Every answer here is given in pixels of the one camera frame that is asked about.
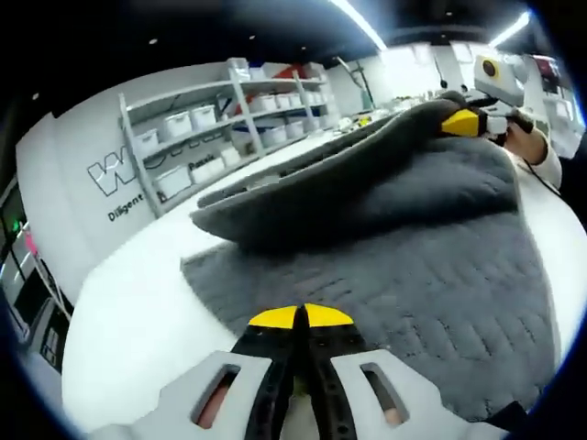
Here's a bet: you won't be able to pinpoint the dark red screen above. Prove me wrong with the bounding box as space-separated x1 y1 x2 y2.
533 53 564 95

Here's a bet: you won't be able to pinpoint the row of white storage boxes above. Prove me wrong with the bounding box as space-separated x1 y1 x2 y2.
132 61 329 201

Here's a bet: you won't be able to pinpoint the grey towel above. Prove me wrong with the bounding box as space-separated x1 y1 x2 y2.
180 89 559 424

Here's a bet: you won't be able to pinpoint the small yellow white object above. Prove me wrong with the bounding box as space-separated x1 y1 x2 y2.
337 113 373 134

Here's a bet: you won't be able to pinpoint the grey metal shelf unit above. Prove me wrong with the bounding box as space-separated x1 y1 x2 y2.
117 57 332 220

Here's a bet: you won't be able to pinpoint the person's right hand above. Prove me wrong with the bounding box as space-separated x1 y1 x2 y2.
503 120 550 165

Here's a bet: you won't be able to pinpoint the black cable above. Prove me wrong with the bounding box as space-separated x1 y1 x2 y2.
515 155 566 197

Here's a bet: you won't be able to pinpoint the long ceiling strip light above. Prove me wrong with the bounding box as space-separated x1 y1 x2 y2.
327 0 388 50

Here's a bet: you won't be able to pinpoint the black pole stand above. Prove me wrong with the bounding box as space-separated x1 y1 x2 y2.
336 56 373 111

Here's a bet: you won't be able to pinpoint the assorted desk items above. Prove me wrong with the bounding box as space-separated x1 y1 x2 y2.
387 89 444 111

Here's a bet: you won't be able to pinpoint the short ceiling strip light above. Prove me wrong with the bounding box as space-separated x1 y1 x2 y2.
489 9 532 48

